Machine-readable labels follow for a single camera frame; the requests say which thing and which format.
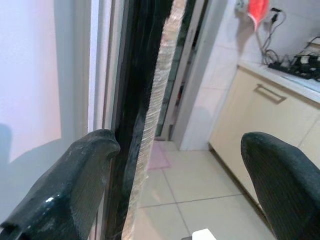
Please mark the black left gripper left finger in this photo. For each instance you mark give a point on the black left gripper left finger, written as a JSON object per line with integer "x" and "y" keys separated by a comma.
{"x": 62, "y": 187}

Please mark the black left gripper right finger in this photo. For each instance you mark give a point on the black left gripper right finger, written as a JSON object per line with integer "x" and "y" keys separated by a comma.
{"x": 287, "y": 180}

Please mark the dark grey steel fridge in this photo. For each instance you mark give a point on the dark grey steel fridge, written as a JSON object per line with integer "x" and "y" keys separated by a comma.
{"x": 140, "y": 62}

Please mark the pink floor mat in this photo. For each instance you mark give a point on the pink floor mat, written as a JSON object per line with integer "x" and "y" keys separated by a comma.
{"x": 160, "y": 157}

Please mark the black power strip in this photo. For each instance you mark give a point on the black power strip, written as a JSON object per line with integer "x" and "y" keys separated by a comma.
{"x": 300, "y": 62}

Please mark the red hanging cloth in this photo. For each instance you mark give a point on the red hanging cloth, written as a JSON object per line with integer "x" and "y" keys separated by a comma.
{"x": 257, "y": 10}

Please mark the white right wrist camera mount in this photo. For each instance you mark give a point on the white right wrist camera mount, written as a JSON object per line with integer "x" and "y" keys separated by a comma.
{"x": 203, "y": 235}

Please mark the white door frame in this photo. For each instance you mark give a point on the white door frame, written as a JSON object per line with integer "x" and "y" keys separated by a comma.
{"x": 192, "y": 75}

